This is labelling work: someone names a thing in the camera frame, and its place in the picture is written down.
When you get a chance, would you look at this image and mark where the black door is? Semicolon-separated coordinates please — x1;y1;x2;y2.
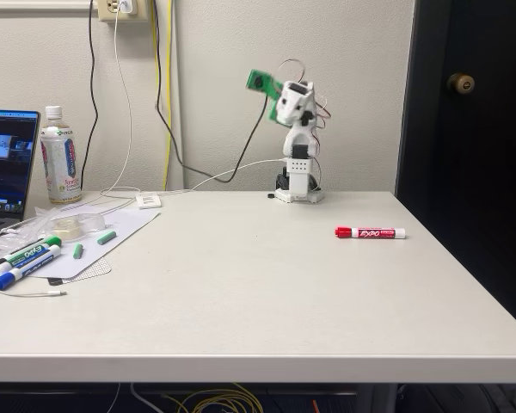
394;0;516;337

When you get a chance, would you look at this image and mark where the yellow cable bundle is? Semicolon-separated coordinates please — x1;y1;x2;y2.
167;384;264;413

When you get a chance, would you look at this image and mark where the grey mesh mat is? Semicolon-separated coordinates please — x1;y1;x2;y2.
59;256;114;285

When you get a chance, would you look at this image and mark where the blue Expo marker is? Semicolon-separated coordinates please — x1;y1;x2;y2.
0;244;64;292

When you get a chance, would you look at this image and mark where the black bag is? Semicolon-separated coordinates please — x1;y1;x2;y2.
397;382;516;413

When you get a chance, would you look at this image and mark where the black camera cable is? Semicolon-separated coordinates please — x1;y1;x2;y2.
153;0;269;184

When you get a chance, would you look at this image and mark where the grey cable under table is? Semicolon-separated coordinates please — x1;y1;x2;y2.
129;382;158;413

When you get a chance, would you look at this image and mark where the thin black wall cable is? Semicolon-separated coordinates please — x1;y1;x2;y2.
80;0;101;193

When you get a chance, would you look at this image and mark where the grey laptop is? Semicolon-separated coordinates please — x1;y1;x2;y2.
0;108;42;240

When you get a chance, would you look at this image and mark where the white charger cable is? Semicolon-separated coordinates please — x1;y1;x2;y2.
58;10;140;214

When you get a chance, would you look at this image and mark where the clear plastic bag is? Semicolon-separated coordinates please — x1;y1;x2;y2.
0;206;53;264

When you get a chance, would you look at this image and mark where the green Expo marker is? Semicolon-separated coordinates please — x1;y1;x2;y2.
2;235;64;265

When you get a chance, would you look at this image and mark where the brass door knob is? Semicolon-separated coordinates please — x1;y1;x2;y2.
445;72;476;96

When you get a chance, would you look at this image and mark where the white USB cable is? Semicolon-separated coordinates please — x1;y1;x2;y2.
158;157;290;197

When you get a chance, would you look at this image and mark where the red black servo wire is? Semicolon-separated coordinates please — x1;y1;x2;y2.
276;59;330;133

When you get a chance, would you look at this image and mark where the white paper sheet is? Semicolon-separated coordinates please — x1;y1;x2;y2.
23;201;163;280

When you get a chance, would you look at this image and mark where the white wall rail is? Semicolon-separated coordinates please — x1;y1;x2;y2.
0;3;99;19

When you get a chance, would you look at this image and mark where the white loose plug cable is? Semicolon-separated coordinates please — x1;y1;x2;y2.
0;285;69;299

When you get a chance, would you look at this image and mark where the tea bottle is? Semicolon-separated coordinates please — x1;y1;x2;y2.
40;105;83;206

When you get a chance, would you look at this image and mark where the red Expo marker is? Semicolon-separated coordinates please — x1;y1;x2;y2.
334;225;407;241

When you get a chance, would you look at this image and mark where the small white frame box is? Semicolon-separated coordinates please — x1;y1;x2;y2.
135;193;164;211

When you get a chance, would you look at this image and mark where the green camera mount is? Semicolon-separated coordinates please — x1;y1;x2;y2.
245;68;286;125

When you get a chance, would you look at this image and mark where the beige wall outlet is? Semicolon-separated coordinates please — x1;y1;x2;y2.
97;0;151;24

